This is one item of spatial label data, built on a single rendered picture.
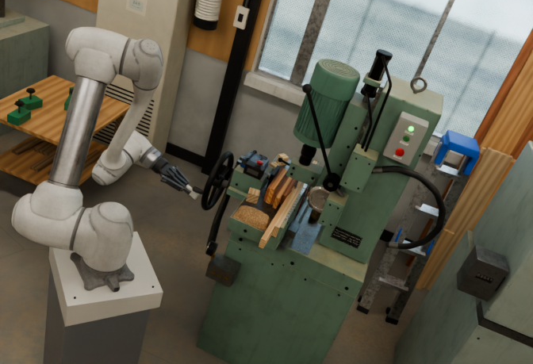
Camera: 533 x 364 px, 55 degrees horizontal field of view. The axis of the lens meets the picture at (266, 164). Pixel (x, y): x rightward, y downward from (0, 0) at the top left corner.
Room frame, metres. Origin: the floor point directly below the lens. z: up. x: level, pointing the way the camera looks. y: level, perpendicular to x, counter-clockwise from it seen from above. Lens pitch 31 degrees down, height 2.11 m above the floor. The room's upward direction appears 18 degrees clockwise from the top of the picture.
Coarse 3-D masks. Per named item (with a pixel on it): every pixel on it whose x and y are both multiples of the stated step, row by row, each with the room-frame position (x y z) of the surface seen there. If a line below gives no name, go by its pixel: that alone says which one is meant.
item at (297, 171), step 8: (296, 160) 1.86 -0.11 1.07; (296, 168) 1.83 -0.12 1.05; (304, 168) 1.82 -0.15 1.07; (312, 168) 1.84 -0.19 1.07; (320, 168) 1.86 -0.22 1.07; (288, 176) 1.83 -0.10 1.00; (296, 176) 1.83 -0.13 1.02; (304, 176) 1.82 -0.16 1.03; (312, 176) 1.81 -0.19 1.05; (312, 184) 1.81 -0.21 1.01
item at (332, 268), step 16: (304, 224) 1.82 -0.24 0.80; (320, 224) 1.86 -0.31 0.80; (240, 240) 1.66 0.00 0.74; (304, 240) 1.71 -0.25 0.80; (272, 256) 1.64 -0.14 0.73; (288, 256) 1.62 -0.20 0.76; (304, 256) 1.61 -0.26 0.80; (320, 256) 1.64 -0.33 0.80; (336, 256) 1.67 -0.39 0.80; (304, 272) 1.61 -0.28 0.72; (320, 272) 1.60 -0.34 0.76; (336, 272) 1.59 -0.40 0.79; (352, 272) 1.61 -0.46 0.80; (336, 288) 1.58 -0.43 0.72; (352, 288) 1.57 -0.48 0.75
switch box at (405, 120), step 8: (400, 120) 1.64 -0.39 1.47; (408, 120) 1.64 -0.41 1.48; (416, 120) 1.66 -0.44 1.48; (424, 120) 1.68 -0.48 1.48; (400, 128) 1.64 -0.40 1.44; (416, 128) 1.63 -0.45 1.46; (424, 128) 1.62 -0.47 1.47; (392, 136) 1.64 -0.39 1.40; (400, 136) 1.64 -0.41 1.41; (416, 136) 1.63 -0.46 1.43; (392, 144) 1.64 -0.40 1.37; (400, 144) 1.63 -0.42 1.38; (408, 144) 1.63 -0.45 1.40; (416, 144) 1.62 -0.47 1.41; (384, 152) 1.64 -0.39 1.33; (392, 152) 1.64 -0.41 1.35; (408, 152) 1.63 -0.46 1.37; (400, 160) 1.63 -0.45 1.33; (408, 160) 1.62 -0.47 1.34
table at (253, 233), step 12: (276, 156) 2.14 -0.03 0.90; (288, 168) 2.07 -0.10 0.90; (228, 192) 1.80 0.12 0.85; (240, 192) 1.80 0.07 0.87; (264, 192) 1.81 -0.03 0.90; (240, 204) 1.68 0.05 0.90; (252, 204) 1.70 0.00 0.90; (264, 204) 1.73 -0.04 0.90; (300, 204) 1.87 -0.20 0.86; (228, 228) 1.57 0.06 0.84; (240, 228) 1.57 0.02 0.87; (252, 228) 1.56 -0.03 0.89; (276, 240) 1.54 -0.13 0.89
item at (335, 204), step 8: (336, 192) 1.70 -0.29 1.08; (328, 200) 1.63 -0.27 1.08; (336, 200) 1.64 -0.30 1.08; (344, 200) 1.66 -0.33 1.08; (328, 208) 1.63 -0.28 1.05; (336, 208) 1.62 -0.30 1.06; (320, 216) 1.63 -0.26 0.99; (328, 216) 1.63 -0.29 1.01; (336, 216) 1.62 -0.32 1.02; (328, 224) 1.62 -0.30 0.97
